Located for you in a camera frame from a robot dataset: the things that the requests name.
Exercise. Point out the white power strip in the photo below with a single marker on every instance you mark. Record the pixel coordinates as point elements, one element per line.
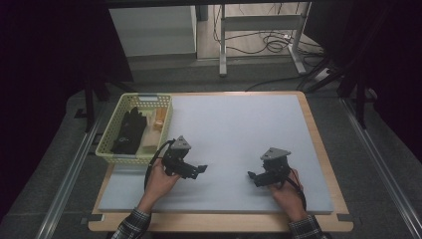
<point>322,74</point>

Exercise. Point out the person's right hand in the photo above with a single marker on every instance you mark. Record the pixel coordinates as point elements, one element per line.
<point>288,199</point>

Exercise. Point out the light green plastic basket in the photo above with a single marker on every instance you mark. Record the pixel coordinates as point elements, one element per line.
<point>114,132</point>

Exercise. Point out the white metal desk frame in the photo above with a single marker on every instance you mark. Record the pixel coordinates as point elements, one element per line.
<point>262,23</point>

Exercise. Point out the aluminium rail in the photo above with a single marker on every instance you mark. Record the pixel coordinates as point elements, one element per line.
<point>69,179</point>
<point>381,159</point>

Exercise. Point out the white cabinet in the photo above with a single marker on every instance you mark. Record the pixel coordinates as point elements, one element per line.
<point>152,30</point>

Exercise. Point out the black metal stand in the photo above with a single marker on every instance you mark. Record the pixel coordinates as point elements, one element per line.
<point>360,106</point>
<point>89,103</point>

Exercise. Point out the dark curtain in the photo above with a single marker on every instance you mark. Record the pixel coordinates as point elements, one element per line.
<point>43,83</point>
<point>391,66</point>

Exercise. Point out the person's left hand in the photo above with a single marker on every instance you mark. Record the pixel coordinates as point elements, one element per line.
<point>159,186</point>

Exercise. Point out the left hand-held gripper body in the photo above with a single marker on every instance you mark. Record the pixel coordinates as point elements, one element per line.
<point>175,159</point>

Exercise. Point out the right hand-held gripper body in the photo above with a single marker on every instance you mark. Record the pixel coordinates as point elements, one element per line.
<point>275,172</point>

